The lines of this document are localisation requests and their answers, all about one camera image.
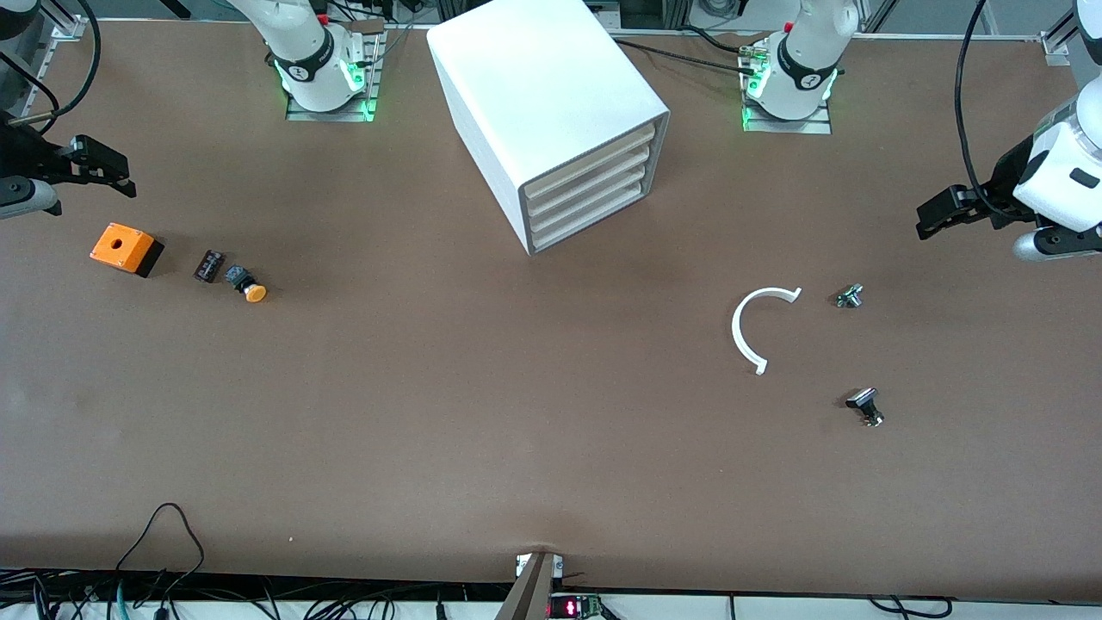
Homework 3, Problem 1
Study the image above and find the yellow mushroom push button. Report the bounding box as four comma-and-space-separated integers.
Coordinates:
225, 265, 268, 304

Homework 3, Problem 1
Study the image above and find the white drawer cabinet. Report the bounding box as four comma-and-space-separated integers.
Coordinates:
426, 0, 671, 257

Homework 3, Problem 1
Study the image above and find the white curved plastic arc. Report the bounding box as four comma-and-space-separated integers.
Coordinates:
732, 287, 803, 376

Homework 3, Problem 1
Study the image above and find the small red display module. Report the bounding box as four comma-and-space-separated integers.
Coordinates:
548, 593, 601, 619

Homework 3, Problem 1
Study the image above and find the orange button enclosure box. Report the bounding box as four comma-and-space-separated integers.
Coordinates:
90, 222, 164, 278

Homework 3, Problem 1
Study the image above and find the aluminium table edge rail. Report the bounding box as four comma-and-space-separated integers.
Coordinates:
15, 34, 63, 117

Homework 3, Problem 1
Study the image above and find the aluminium frame profile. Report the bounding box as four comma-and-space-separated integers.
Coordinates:
43, 0, 87, 40
1040, 13, 1082, 66

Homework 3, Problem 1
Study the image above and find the black silver switch part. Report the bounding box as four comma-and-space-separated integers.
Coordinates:
845, 387, 885, 428

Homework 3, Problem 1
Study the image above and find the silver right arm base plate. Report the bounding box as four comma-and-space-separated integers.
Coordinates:
286, 22, 386, 123

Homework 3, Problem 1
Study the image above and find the black base cable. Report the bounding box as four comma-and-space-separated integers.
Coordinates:
680, 26, 758, 54
616, 39, 752, 75

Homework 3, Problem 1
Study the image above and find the thin black looped cable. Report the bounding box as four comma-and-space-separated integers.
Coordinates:
116, 504, 205, 604

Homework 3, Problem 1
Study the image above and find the brown camera post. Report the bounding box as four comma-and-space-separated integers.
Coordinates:
495, 553, 556, 620

